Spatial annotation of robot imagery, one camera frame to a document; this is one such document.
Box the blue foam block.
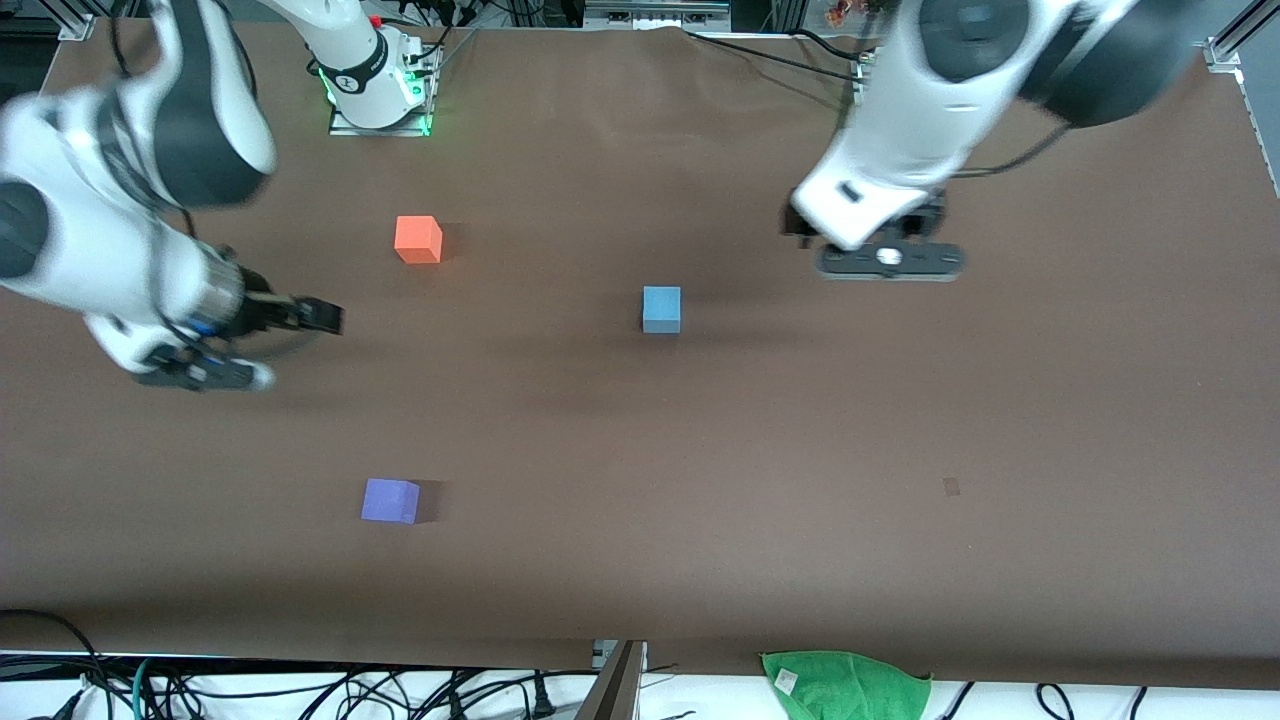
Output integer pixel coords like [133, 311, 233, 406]
[641, 285, 683, 335]

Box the orange foam block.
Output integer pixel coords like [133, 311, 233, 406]
[394, 215, 444, 265]

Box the purple foam block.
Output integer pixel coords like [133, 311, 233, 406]
[361, 478, 421, 525]

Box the brown table cover sheet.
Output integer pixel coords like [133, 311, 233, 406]
[0, 20, 1280, 691]

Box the aluminium corner extrusion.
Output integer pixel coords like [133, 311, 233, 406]
[55, 0, 101, 41]
[1203, 0, 1280, 73]

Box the green cloth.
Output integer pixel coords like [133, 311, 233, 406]
[760, 650, 934, 720]

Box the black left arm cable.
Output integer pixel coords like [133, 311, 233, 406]
[945, 118, 1073, 181]

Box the long black table cable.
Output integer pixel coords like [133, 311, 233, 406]
[685, 30, 863, 83]

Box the short black table cable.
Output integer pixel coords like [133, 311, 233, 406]
[790, 28, 871, 61]

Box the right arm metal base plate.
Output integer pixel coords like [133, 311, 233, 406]
[328, 40, 441, 138]

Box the aluminium frame bar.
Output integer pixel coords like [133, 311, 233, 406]
[583, 0, 733, 31]

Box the black looped floor cable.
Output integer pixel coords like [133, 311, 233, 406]
[0, 608, 106, 720]

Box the grey metal post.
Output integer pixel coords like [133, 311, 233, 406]
[575, 640, 648, 720]

